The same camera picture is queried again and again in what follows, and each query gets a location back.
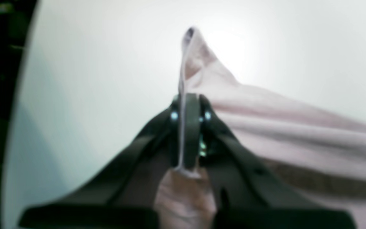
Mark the pink t-shirt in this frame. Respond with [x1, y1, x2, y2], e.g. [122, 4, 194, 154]
[154, 27, 366, 229]

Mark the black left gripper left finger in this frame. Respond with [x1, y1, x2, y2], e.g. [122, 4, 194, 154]
[19, 96, 180, 228]

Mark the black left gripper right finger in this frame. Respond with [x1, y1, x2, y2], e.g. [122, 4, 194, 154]
[183, 94, 356, 228]

